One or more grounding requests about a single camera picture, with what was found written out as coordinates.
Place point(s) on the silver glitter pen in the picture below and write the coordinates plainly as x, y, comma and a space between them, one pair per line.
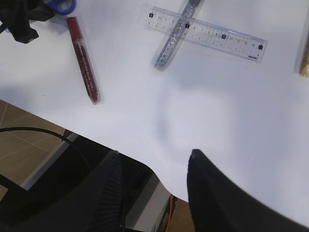
171, 44

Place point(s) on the gold glitter pen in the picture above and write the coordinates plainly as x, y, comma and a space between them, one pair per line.
303, 69

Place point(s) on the clear plastic ruler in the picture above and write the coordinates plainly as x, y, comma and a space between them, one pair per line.
205, 34

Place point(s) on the red glitter pen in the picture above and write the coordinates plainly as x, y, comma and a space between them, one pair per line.
83, 60

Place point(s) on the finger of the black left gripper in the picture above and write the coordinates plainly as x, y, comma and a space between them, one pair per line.
15, 16

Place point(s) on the blue scissors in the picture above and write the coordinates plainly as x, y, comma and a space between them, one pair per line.
61, 7

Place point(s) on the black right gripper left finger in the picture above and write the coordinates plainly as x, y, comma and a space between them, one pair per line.
94, 205

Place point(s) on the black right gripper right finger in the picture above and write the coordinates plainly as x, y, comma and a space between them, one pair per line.
219, 205

